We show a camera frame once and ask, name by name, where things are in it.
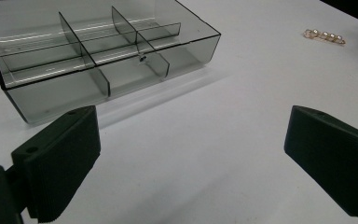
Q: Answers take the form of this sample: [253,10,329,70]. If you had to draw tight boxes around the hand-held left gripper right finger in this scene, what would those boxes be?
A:
[283,105,358,220]

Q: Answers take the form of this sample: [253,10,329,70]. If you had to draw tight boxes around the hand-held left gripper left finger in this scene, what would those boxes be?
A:
[10,105,102,224]

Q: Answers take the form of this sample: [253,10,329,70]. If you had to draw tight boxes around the clear grey divided organizer box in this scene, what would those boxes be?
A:
[0,0,222,125]

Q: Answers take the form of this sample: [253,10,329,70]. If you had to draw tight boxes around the gold pearl hair clip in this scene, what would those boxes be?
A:
[302,28,347,46]

